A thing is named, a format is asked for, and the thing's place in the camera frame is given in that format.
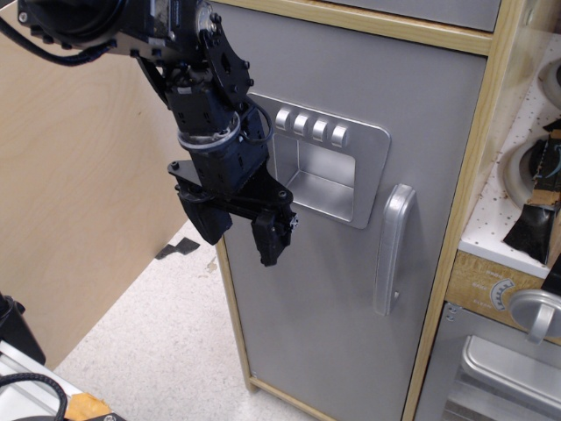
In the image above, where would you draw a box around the grey toy oven door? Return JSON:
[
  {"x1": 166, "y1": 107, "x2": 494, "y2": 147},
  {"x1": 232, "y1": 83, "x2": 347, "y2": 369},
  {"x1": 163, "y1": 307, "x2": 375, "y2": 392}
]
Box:
[{"x1": 415, "y1": 303, "x2": 560, "y2": 420}]

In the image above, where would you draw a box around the wooden toy kitchen frame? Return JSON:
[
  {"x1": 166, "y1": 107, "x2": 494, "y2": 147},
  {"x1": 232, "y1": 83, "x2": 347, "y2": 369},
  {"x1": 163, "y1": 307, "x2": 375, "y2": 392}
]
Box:
[{"x1": 215, "y1": 1, "x2": 560, "y2": 420}]

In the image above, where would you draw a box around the black tape on floor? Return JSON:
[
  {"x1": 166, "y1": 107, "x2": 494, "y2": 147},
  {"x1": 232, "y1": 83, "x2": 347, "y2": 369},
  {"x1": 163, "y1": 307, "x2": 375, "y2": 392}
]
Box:
[{"x1": 155, "y1": 237, "x2": 200, "y2": 260}]

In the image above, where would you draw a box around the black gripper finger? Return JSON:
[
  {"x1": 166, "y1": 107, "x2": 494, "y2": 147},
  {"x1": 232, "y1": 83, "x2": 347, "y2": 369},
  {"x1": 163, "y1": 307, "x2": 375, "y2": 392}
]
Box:
[
  {"x1": 251, "y1": 210, "x2": 298, "y2": 267},
  {"x1": 178, "y1": 192, "x2": 232, "y2": 245}
]

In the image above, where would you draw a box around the silver ice dispenser panel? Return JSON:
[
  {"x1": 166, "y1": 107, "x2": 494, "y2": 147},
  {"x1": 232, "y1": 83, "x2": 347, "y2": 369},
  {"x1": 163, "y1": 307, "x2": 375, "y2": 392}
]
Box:
[{"x1": 250, "y1": 93, "x2": 391, "y2": 229}]

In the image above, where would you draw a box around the grey upper freezer door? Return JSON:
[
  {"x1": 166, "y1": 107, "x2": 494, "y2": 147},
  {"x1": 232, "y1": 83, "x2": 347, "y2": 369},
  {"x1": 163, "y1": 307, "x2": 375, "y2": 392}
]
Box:
[{"x1": 334, "y1": 0, "x2": 501, "y2": 32}]

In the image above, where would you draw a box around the silver fridge door handle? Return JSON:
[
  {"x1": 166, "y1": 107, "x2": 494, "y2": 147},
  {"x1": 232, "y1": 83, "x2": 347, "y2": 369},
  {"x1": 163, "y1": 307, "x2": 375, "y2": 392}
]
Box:
[{"x1": 373, "y1": 184, "x2": 416, "y2": 317}]

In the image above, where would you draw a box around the white toy stove top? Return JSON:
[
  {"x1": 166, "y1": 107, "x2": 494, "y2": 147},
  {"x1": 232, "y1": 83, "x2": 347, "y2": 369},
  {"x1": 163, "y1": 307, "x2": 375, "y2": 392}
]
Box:
[{"x1": 458, "y1": 33, "x2": 560, "y2": 279}]

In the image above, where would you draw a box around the light plywood board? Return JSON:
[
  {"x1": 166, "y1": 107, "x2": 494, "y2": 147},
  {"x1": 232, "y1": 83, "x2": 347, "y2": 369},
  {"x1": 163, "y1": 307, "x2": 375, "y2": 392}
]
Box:
[{"x1": 1, "y1": 39, "x2": 187, "y2": 367}]

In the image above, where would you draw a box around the orange tape piece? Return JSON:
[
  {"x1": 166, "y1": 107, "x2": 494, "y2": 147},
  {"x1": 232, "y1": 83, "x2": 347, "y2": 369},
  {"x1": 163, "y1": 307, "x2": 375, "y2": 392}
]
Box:
[{"x1": 65, "y1": 393, "x2": 112, "y2": 421}]

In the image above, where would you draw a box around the black box at left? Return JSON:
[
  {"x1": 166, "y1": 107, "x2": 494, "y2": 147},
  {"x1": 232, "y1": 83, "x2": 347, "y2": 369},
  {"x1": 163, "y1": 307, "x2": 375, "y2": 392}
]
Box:
[{"x1": 1, "y1": 295, "x2": 46, "y2": 365}]

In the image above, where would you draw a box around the black braided cable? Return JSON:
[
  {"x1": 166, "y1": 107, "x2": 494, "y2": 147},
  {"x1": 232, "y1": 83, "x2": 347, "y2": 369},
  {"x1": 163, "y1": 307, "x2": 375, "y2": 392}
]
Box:
[{"x1": 0, "y1": 372, "x2": 69, "y2": 421}]

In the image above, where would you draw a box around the aluminium rail base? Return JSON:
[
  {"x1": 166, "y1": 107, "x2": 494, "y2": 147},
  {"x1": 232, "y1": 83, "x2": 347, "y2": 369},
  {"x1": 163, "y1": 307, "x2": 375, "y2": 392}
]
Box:
[{"x1": 1, "y1": 341, "x2": 82, "y2": 420}]

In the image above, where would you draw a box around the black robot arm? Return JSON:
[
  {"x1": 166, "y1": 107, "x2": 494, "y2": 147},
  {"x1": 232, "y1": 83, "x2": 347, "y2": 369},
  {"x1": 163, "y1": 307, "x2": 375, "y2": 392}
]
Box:
[{"x1": 1, "y1": 1, "x2": 297, "y2": 267}]

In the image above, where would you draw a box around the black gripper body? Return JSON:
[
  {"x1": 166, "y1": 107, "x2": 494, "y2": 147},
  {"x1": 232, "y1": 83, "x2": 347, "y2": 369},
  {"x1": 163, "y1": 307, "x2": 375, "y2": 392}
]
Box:
[{"x1": 168, "y1": 131, "x2": 295, "y2": 219}]

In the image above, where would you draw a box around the grey toy fridge door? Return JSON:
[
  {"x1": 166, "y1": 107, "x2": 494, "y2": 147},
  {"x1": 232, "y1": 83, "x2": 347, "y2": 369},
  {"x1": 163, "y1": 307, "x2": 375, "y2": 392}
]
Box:
[{"x1": 217, "y1": 4, "x2": 486, "y2": 420}]

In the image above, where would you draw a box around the silver oven door handle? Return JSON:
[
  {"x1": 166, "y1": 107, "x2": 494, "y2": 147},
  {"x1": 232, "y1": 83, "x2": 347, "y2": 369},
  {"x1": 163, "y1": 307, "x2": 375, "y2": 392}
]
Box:
[{"x1": 461, "y1": 336, "x2": 560, "y2": 413}]

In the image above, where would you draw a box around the silver oven knob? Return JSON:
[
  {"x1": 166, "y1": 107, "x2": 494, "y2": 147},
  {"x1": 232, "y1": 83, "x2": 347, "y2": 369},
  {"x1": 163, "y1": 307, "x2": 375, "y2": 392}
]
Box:
[{"x1": 508, "y1": 289, "x2": 560, "y2": 345}]

